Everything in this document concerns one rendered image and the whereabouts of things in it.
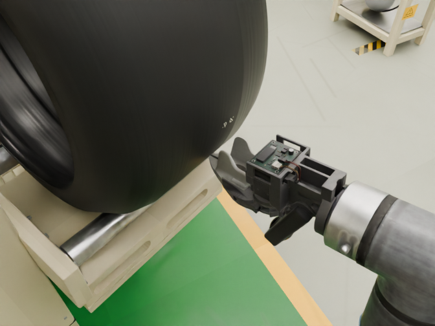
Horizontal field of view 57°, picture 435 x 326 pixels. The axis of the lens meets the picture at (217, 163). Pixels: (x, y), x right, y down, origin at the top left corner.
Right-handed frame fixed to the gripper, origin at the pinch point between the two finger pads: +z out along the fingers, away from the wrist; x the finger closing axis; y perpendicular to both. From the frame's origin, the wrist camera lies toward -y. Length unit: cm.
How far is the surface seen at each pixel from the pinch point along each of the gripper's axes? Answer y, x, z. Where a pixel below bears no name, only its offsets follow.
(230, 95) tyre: 14.2, 0.8, -4.5
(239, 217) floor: -97, -55, 45
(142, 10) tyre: 28.1, 10.3, -3.4
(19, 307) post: -20.4, 32.1, 20.5
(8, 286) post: -13.6, 31.3, 19.7
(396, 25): -74, -222, 49
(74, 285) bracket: -9.6, 25.1, 7.7
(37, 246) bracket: -5.6, 25.2, 14.8
